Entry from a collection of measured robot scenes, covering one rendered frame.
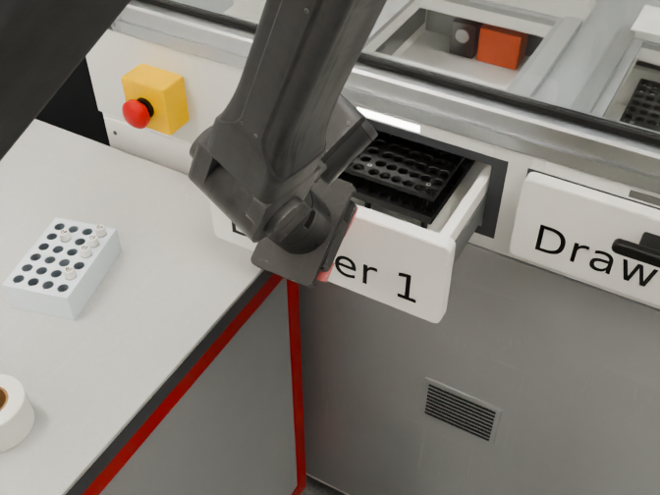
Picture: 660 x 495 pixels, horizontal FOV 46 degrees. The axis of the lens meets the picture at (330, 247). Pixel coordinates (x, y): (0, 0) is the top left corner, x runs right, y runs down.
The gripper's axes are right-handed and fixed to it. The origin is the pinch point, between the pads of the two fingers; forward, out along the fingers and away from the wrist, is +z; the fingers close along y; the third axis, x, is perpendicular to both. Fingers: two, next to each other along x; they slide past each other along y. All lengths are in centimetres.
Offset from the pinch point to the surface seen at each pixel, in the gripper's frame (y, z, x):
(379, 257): 1.2, 2.8, -4.4
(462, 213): 9.5, 7.6, -9.5
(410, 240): 3.5, -0.3, -7.5
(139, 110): 8.6, 8.0, 34.5
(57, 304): -17.3, 1.9, 28.5
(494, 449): -14, 50, -18
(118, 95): 11.2, 15.9, 45.0
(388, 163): 12.6, 9.2, 1.1
